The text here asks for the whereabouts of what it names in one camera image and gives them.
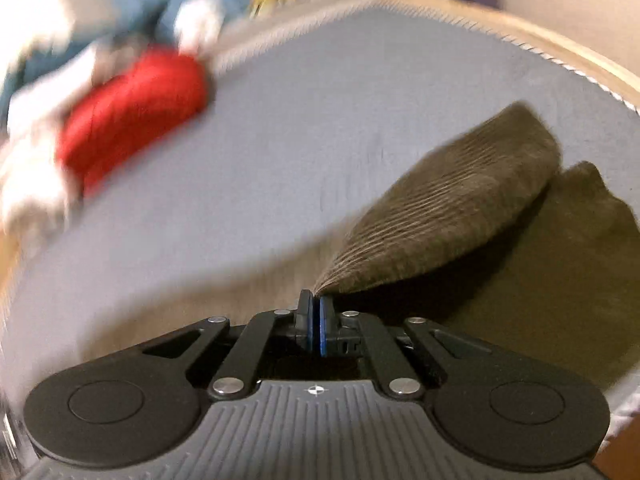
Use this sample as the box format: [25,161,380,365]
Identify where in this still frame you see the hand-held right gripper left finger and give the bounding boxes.
[140,289,317,402]

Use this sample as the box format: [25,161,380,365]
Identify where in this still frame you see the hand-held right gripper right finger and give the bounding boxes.
[316,294,493,402]

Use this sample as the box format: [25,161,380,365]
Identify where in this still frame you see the olive corduroy pants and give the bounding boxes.
[312,101,636,391]

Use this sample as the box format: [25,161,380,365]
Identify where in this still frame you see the red folded quilt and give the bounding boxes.
[54,46,210,196]

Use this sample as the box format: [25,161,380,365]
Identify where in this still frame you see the white fluffy folded blanket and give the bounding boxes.
[0,145,83,233]

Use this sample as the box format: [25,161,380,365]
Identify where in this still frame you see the white mushroom plush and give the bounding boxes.
[175,0,226,56]

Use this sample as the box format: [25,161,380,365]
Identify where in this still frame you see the wooden bed frame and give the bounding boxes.
[360,0,640,111]

